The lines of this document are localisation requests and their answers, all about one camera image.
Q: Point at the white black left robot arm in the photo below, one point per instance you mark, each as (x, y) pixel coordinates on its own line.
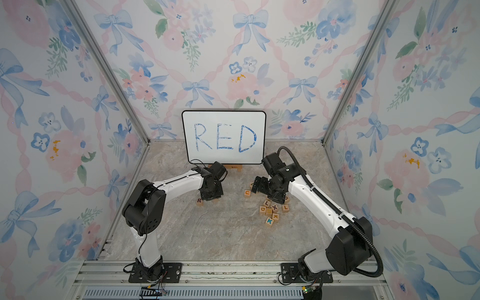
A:
(144, 210)

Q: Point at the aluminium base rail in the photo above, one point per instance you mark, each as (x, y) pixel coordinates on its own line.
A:
(223, 280)

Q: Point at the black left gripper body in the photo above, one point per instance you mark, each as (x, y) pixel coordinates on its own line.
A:
(217, 192)

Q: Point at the wooden block letter X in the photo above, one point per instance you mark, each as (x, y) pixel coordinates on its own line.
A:
(275, 208)

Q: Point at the aluminium left corner post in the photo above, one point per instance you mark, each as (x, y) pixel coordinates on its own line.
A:
(78, 20)

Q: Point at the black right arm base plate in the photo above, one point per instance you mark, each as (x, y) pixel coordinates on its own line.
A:
(296, 273)

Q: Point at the wooden block letter K teal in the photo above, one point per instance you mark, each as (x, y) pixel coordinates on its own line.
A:
(269, 221)

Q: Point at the aluminium right corner post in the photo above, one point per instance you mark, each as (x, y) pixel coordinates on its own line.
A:
(374, 38)

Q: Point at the wooden block letter K orange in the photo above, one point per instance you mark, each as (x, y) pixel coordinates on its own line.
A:
(276, 216)

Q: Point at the wooden whiteboard easel stand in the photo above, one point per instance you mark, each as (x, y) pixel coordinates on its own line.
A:
(237, 167)

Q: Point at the aluminium corner post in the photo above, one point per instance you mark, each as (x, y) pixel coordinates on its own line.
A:
(374, 38)
(78, 20)

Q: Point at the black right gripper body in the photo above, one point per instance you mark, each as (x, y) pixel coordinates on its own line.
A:
(269, 187)

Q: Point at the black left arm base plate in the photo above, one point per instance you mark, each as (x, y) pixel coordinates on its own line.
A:
(162, 272)

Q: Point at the wooden block letter R purple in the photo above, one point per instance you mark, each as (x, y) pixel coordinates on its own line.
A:
(200, 202)

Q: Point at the whiteboard with blue RED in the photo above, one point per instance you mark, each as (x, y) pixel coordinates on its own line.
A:
(228, 137)

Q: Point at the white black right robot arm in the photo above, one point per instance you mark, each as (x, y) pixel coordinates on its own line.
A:
(351, 247)

